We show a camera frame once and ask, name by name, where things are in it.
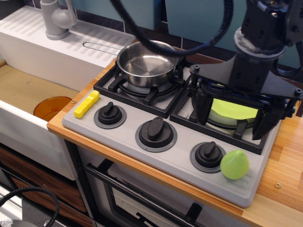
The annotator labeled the grey toy faucet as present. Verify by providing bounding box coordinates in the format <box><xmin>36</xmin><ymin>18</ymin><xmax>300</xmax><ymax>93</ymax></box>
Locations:
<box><xmin>40</xmin><ymin>0</ymin><xmax>77</xmax><ymax>40</ymax></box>

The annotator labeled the black right stove knob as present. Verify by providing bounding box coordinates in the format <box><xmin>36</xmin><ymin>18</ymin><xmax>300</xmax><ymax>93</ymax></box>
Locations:
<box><xmin>190</xmin><ymin>141</ymin><xmax>226</xmax><ymax>174</ymax></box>

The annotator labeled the black middle stove knob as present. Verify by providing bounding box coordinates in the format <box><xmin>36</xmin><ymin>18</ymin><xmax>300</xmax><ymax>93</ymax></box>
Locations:
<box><xmin>135</xmin><ymin>116</ymin><xmax>178</xmax><ymax>153</ymax></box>

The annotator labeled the stainless steel pot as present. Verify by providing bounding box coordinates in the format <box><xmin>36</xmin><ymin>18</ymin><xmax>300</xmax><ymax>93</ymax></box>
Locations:
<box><xmin>82</xmin><ymin>41</ymin><xmax>179</xmax><ymax>88</ymax></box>

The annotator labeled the black left burner grate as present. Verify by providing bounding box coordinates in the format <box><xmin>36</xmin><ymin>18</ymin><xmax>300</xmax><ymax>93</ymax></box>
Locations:
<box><xmin>93</xmin><ymin>57</ymin><xmax>195</xmax><ymax>118</ymax></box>

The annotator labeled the black braided cable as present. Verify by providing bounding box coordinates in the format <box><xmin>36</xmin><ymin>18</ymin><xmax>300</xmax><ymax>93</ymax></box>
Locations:
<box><xmin>109</xmin><ymin>0</ymin><xmax>234</xmax><ymax>57</ymax></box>

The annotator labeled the yellow toy fry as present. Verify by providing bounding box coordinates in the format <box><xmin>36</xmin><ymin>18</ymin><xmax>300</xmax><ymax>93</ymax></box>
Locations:
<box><xmin>73</xmin><ymin>90</ymin><xmax>100</xmax><ymax>119</ymax></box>

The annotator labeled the black stove knob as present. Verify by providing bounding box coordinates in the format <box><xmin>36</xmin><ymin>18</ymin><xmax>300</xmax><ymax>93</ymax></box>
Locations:
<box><xmin>94</xmin><ymin>102</ymin><xmax>127</xmax><ymax>130</ymax></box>
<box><xmin>190</xmin><ymin>141</ymin><xmax>226</xmax><ymax>174</ymax></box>
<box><xmin>135</xmin><ymin>116</ymin><xmax>178</xmax><ymax>153</ymax></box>

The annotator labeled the small green toy pear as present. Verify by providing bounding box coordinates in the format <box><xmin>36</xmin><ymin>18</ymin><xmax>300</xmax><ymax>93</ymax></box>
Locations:
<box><xmin>220</xmin><ymin>149</ymin><xmax>250</xmax><ymax>180</ymax></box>

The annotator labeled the white toy sink unit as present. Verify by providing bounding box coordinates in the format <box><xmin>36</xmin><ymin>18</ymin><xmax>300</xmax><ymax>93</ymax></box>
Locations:
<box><xmin>0</xmin><ymin>6</ymin><xmax>134</xmax><ymax>180</ymax></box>

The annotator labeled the light green plastic plate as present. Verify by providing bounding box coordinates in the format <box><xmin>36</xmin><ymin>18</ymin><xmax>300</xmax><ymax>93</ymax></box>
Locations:
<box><xmin>207</xmin><ymin>99</ymin><xmax>258</xmax><ymax>137</ymax></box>

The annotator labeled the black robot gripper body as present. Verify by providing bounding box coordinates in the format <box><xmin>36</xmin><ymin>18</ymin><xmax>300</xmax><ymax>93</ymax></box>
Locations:
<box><xmin>190</xmin><ymin>52</ymin><xmax>302</xmax><ymax>100</ymax></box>

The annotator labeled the wooden drawer front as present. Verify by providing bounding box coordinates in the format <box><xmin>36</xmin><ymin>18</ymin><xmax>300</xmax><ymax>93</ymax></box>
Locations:
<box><xmin>0</xmin><ymin>144</ymin><xmax>93</xmax><ymax>227</ymax></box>

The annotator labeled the orange translucent plastic bowl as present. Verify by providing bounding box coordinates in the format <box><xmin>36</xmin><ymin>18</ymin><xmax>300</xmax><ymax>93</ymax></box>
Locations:
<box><xmin>33</xmin><ymin>96</ymin><xmax>71</xmax><ymax>122</ymax></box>

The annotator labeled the teal left wall cabinet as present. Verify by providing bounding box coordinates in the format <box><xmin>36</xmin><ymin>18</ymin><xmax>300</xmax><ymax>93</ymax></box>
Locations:
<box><xmin>72</xmin><ymin>0</ymin><xmax>162</xmax><ymax>30</ymax></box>

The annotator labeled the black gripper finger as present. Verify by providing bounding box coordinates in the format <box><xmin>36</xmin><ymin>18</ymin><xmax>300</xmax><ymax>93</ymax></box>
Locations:
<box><xmin>195</xmin><ymin>88</ymin><xmax>211</xmax><ymax>125</ymax></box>
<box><xmin>252</xmin><ymin>105</ymin><xmax>283</xmax><ymax>140</ymax></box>

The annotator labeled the black right burner grate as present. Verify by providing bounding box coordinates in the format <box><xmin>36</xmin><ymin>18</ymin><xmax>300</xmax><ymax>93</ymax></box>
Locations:
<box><xmin>170</xmin><ymin>75</ymin><xmax>279</xmax><ymax>155</ymax></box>

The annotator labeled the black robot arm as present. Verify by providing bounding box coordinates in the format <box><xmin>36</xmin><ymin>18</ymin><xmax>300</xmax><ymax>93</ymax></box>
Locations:
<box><xmin>190</xmin><ymin>0</ymin><xmax>303</xmax><ymax>140</ymax></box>

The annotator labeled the oven door with black handle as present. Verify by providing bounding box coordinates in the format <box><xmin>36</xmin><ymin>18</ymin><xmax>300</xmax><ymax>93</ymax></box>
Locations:
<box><xmin>85</xmin><ymin>158</ymin><xmax>228</xmax><ymax>227</ymax></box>

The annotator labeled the grey toy stove top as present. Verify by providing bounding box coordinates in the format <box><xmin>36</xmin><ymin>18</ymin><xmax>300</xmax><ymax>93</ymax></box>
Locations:
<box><xmin>61</xmin><ymin>61</ymin><xmax>283</xmax><ymax>209</ymax></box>

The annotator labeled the black burner grate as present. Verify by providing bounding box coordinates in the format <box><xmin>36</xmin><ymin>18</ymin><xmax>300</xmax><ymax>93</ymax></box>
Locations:
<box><xmin>170</xmin><ymin>75</ymin><xmax>279</xmax><ymax>155</ymax></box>
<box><xmin>93</xmin><ymin>57</ymin><xmax>195</xmax><ymax>118</ymax></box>

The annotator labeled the black left stove knob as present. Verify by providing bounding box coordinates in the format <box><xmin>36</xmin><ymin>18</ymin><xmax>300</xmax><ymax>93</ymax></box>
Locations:
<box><xmin>94</xmin><ymin>102</ymin><xmax>127</xmax><ymax>130</ymax></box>

